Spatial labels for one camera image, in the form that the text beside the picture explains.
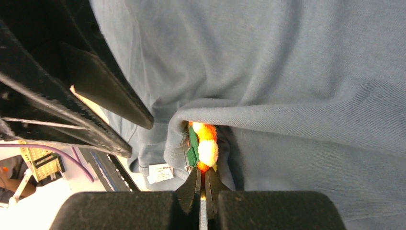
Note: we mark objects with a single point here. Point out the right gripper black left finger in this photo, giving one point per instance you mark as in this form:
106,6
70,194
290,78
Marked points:
165,210

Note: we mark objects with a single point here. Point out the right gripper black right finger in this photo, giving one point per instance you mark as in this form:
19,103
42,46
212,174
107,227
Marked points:
267,210

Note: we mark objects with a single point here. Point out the orange yellow flower brooch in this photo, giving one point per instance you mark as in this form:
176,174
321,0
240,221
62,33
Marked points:
201,147

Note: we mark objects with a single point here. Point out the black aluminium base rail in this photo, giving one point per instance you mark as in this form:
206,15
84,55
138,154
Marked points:
109,171

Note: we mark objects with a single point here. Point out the yellow perforated basket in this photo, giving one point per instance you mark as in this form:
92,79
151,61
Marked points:
43,163

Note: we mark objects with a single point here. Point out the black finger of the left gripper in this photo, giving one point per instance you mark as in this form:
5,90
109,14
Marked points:
105,86
38,108

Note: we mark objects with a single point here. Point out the person in background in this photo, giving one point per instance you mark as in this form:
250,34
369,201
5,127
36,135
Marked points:
11,175

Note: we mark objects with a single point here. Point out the blue grey t-shirt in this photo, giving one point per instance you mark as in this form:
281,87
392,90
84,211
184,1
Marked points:
305,94

